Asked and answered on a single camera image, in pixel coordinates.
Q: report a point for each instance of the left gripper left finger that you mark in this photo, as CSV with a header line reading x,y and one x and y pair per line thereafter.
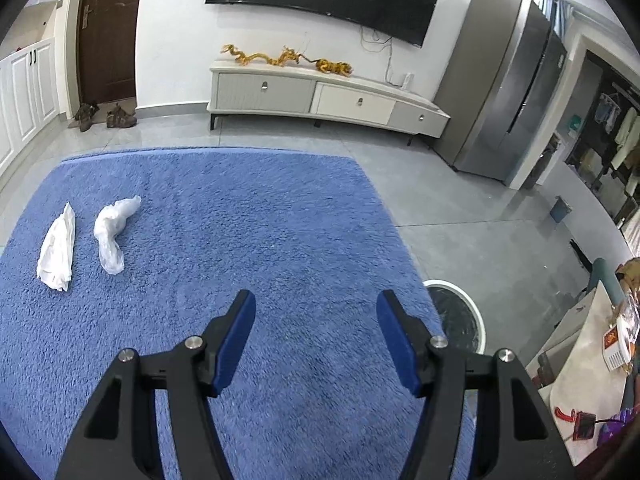
x,y
116,435

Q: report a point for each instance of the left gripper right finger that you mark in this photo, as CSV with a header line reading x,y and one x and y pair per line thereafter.
x,y
515,435

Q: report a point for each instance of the white round trash bin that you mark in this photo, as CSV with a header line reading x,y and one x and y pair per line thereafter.
x,y
461,320

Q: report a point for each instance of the white marble coffee table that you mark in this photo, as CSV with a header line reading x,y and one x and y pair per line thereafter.
x,y
573,380

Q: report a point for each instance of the purple snack package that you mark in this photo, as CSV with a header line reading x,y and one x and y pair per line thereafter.
x,y
613,426

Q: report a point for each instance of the white red box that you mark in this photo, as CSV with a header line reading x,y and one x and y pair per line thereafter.
x,y
617,349

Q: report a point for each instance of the crumpled white tissue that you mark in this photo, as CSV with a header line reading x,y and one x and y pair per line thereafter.
x,y
54,265

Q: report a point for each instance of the blue shaggy rug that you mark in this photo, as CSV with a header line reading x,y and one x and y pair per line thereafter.
x,y
316,394

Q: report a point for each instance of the small blue waste bin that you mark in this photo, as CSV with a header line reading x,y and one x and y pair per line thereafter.
x,y
560,210

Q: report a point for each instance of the grey double door refrigerator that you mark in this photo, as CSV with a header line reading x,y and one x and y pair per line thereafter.
x,y
498,84

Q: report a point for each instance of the white tv cabinet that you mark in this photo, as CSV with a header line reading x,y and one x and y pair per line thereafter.
x,y
298,92

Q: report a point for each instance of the golden dragon ornament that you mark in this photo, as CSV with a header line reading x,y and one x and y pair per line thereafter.
x,y
287,54

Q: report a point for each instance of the dark brown entrance door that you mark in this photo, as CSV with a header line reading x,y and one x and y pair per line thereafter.
x,y
105,50

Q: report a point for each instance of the white wall cupboard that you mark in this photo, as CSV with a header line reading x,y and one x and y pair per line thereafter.
x,y
29,97

